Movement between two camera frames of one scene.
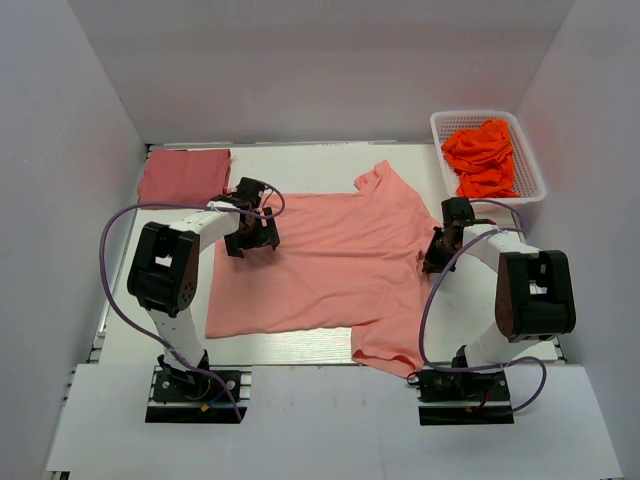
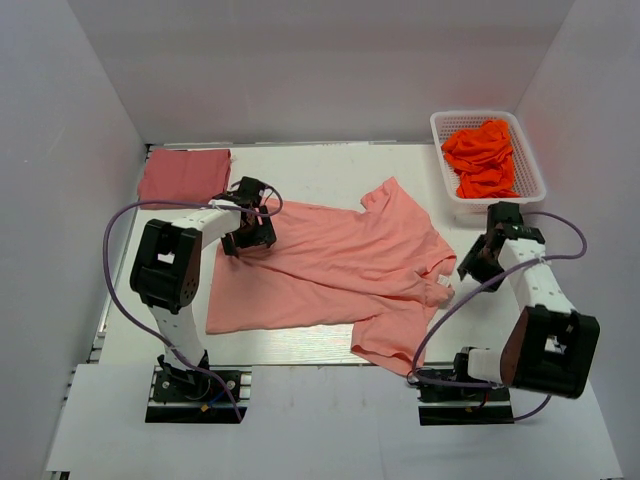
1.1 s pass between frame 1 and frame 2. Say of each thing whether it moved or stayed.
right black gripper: moved
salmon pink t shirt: stayed
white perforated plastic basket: stayed
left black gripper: stayed
